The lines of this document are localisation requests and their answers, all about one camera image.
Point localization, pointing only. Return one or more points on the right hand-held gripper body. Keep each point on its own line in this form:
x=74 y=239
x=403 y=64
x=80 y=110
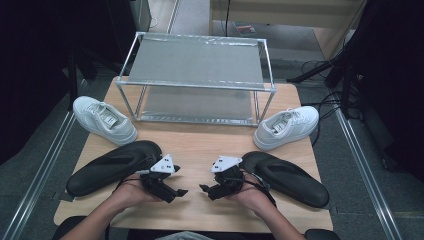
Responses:
x=228 y=183

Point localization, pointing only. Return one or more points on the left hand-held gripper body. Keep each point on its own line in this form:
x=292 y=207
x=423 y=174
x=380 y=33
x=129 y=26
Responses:
x=163 y=166

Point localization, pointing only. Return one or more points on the black slipper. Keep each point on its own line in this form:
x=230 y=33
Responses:
x=110 y=166
x=290 y=181

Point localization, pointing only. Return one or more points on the white sneaker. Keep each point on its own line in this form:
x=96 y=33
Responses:
x=286 y=128
x=106 y=120

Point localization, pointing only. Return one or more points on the metal shoe rack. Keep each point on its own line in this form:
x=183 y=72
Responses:
x=196 y=63

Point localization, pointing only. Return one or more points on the person's right hand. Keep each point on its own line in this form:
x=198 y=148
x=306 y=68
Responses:
x=255 y=198

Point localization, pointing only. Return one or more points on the person's left hand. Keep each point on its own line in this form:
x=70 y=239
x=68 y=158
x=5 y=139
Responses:
x=131 y=191

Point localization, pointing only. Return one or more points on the person's grey clothing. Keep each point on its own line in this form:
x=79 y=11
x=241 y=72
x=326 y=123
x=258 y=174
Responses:
x=181 y=236

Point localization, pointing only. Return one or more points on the grey tape piece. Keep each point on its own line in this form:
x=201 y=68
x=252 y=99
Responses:
x=63 y=196
x=333 y=210

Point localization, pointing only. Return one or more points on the black upright stand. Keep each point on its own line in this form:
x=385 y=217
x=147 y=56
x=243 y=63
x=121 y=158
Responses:
x=72 y=83

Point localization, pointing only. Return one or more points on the red book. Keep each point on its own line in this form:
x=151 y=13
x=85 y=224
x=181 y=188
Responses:
x=245 y=28

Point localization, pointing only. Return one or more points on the black tripod stand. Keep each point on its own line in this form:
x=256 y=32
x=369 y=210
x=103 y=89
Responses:
x=333 y=66

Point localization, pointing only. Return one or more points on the black curtain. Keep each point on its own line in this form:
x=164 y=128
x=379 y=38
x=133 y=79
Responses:
x=33 y=66
x=393 y=83

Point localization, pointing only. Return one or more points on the wooden cabinet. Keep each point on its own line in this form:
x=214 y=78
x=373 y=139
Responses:
x=283 y=13

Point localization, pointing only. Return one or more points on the metal floor rail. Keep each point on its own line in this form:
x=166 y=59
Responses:
x=36 y=173
x=366 y=173

